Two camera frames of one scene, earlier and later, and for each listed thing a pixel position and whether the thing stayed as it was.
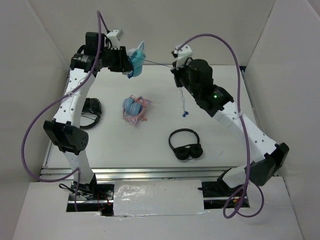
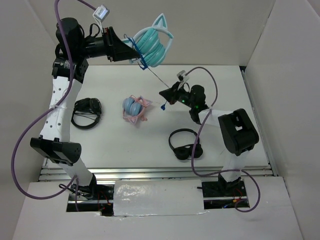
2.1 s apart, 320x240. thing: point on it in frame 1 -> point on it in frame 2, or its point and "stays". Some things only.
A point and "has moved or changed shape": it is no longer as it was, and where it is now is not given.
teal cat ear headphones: [136, 57] has moved or changed shape
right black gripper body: [182, 75] -> [184, 98]
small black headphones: [189, 151] stays
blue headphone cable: [185, 113] -> [145, 67]
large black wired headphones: [92, 106] stays
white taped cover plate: [158, 197] stays
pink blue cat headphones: [133, 107] stays
